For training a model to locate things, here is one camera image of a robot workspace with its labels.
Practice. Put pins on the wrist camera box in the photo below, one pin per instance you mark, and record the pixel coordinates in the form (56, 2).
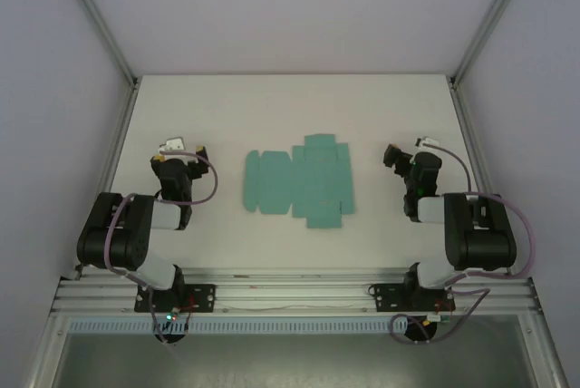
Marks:
(428, 140)
(172, 143)

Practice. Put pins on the aluminium mounting rail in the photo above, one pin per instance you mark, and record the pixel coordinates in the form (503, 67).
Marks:
(294, 290)

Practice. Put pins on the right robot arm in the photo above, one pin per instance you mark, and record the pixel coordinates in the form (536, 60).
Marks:
(480, 243)

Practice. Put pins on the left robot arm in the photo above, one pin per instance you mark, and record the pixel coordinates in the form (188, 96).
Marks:
(113, 243)

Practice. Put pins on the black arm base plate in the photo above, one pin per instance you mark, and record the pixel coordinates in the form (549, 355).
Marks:
(204, 297)
(385, 297)

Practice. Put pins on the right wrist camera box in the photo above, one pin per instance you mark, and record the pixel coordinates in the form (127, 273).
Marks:
(428, 140)

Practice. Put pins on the aluminium table edge rail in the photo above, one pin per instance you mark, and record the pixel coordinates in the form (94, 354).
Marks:
(466, 134)
(120, 143)

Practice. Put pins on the teal paper box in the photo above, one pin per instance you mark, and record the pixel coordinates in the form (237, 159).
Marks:
(317, 179)

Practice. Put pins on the grey metal panel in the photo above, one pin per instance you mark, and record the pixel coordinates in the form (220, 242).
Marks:
(294, 361)

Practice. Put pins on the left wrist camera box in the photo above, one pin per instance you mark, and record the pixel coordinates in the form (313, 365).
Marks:
(172, 143)

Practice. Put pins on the aluminium frame post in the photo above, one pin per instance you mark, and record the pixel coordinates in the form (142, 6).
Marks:
(97, 16)
(494, 12)

